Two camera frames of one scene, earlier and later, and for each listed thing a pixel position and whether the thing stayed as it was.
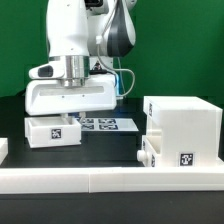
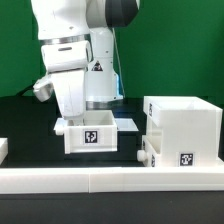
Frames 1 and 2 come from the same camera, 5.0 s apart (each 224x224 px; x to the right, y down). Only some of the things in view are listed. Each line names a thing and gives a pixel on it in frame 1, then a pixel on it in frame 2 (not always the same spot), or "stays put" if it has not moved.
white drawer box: x=51 y=131 → x=95 y=133
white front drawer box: x=151 y=148 stays put
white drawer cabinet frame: x=190 y=127 stays put
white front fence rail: x=110 y=180 stays put
